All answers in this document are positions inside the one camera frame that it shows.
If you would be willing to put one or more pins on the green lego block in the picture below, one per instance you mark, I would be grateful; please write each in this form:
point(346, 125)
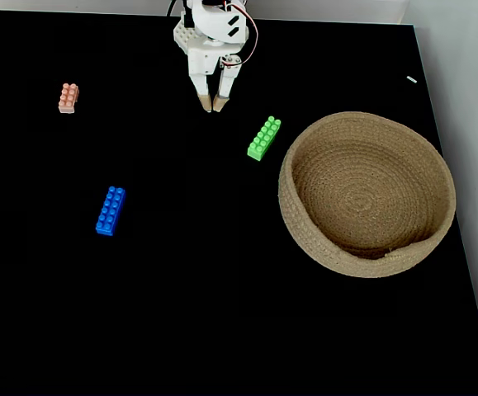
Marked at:
point(264, 138)

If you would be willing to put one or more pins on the pink lego block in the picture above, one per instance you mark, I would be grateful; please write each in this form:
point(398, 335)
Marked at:
point(69, 98)

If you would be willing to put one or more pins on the blue lego block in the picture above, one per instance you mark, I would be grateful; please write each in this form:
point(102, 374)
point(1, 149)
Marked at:
point(111, 211)

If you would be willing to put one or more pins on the small white tape piece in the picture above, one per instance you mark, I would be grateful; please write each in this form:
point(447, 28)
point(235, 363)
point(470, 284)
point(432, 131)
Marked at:
point(412, 79)

